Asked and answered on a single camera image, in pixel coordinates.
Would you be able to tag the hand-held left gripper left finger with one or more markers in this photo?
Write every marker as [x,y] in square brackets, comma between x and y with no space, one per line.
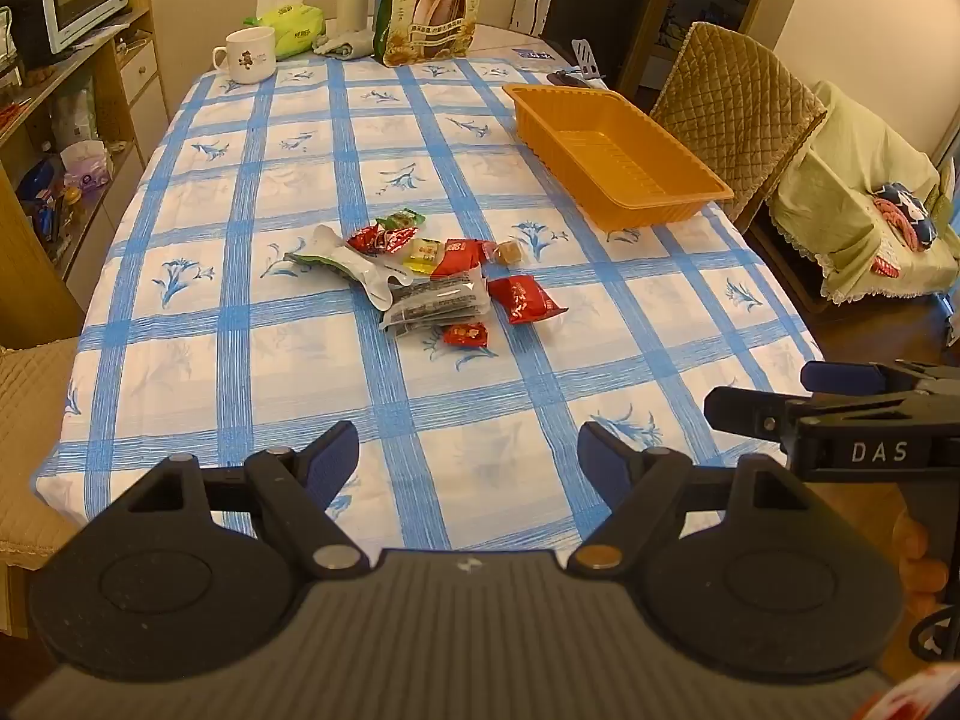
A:
[334,459]

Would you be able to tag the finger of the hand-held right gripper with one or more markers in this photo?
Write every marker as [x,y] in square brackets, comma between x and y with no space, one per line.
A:
[746,411]
[836,377]

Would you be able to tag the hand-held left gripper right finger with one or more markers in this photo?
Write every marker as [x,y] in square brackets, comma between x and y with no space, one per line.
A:
[604,459]

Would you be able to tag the small red snack packet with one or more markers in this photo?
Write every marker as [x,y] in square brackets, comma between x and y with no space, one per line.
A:
[465,334]

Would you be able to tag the dark snack packet clear wrapper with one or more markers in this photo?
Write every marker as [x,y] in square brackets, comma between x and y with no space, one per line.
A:
[435,301]

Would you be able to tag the white green long snack packet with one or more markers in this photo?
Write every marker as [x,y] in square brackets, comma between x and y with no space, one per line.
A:
[352,262]

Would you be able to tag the red white patterned snack packet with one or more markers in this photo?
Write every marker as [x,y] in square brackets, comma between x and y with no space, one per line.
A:
[379,240]

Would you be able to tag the yellow candy packet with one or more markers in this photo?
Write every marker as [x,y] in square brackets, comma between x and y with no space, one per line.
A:
[424,253]

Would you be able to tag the brown cube candy clear wrapper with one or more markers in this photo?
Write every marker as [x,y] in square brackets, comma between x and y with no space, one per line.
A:
[506,251]

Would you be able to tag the green candy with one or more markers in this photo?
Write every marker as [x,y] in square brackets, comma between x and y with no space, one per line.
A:
[401,220]

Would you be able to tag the orange plastic tray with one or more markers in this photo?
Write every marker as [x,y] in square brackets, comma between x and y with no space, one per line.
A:
[607,146]

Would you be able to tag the person's right hand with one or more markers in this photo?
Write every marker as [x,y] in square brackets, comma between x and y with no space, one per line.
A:
[928,579]

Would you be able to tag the blue checked tablecloth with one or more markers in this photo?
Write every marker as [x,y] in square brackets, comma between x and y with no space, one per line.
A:
[300,390]

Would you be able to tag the patterned cushion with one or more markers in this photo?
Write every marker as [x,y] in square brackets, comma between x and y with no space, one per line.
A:
[904,214]

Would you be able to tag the sofa with green cover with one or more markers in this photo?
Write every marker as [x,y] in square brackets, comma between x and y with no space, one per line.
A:
[847,187]

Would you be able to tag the red patterned clothing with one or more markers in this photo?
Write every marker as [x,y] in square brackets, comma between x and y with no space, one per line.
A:
[911,697]

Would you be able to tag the chair with quilted cover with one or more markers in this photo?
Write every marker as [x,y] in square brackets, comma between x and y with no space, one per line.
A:
[731,97]

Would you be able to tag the chair with quilted seat cushion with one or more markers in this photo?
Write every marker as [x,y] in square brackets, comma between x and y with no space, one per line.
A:
[30,450]

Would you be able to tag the clear plastic bag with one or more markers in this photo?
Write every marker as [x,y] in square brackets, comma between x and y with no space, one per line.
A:
[86,165]

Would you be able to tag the grey blue phone stand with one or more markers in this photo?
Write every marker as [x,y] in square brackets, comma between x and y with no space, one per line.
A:
[585,56]

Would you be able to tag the blue white flat packet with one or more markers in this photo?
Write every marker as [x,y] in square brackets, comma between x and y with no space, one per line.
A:
[534,55]

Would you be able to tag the white mug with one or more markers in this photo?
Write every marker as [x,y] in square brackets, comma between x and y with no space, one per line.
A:
[251,54]

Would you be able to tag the grey cloth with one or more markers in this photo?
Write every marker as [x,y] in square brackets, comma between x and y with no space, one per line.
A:
[341,43]

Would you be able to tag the wooden shelf unit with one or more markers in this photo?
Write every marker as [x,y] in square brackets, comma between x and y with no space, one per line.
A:
[120,97]

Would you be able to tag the green tissue pack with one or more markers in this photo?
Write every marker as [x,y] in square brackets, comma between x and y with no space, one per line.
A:
[289,22]

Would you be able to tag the large sunflower seed bag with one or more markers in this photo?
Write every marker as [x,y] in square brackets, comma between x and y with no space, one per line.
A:
[439,7]

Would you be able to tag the black appliance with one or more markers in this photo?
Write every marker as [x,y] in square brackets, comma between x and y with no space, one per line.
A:
[22,15]

